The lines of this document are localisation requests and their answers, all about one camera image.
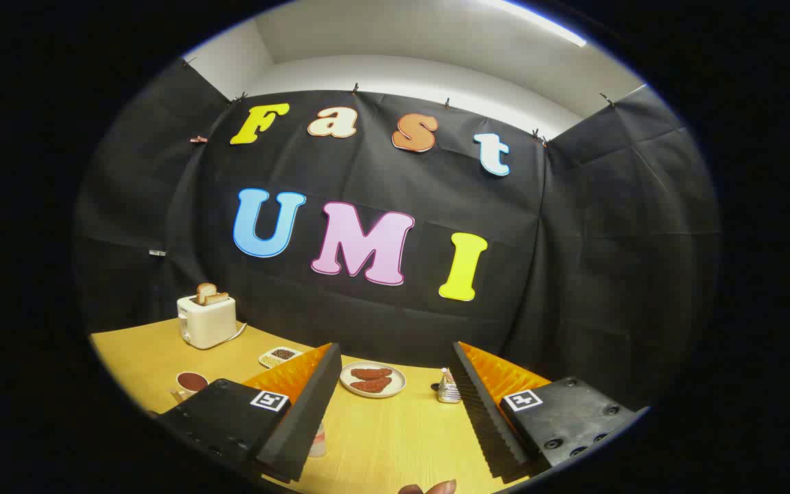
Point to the toasted bread slice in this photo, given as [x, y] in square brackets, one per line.
[205, 291]
[219, 298]

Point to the black backdrop cloth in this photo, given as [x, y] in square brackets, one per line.
[573, 274]

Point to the clear juice bottle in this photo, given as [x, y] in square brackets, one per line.
[318, 442]

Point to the wooden table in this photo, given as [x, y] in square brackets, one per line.
[381, 439]

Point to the brown sausage piece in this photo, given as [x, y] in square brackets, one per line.
[371, 373]
[371, 385]

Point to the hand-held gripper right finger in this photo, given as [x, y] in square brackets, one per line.
[484, 418]

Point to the white divided seed dish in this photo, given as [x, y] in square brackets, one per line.
[280, 356]

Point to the silver foil wrapped item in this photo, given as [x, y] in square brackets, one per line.
[448, 391]

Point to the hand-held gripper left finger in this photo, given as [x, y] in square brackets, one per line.
[309, 412]

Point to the white round plate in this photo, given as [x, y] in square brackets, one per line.
[398, 382]

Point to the cream toaster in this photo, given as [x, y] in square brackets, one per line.
[208, 326]

